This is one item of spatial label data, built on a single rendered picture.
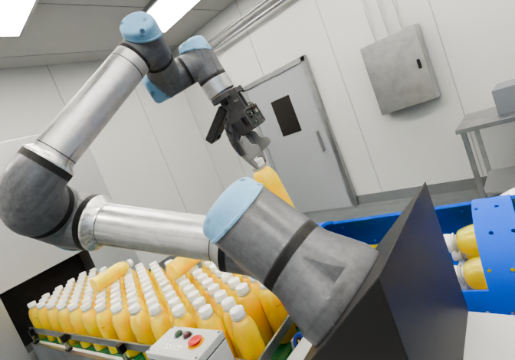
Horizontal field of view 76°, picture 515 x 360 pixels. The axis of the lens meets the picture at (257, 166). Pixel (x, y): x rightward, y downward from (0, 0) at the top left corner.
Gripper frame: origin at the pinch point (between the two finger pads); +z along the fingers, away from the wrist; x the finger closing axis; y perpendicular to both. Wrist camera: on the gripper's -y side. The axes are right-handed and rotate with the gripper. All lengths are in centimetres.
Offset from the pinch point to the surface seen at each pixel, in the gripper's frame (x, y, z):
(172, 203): 279, -395, 47
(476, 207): -5, 43, 26
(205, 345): -32.8, -17.6, 28.2
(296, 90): 366, -141, -5
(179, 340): -32, -27, 27
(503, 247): -15, 45, 29
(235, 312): -21.3, -16.4, 29.7
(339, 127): 354, -109, 68
